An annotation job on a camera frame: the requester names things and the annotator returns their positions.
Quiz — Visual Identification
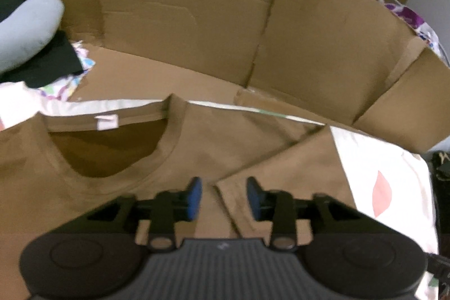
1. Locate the brown t-shirt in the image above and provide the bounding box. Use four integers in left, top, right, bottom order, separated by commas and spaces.
1, 96, 355, 299

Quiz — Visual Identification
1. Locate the large cardboard box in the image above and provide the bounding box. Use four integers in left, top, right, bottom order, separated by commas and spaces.
61, 0, 449, 152

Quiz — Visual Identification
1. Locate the black folded garment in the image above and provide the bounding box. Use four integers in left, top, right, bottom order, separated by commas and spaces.
429, 151, 449, 188

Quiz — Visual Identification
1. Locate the purple white refill pouch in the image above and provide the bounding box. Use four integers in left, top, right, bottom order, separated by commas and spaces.
384, 3, 443, 58

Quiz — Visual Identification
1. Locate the pastel patterned cloth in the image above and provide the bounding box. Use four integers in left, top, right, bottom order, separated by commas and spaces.
35, 41, 96, 102

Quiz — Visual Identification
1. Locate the cream bear print blanket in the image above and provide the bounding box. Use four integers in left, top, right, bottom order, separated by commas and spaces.
0, 80, 440, 300

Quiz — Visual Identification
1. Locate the blue-grey neck pillow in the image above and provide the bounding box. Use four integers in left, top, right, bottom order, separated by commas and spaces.
1, 0, 65, 74

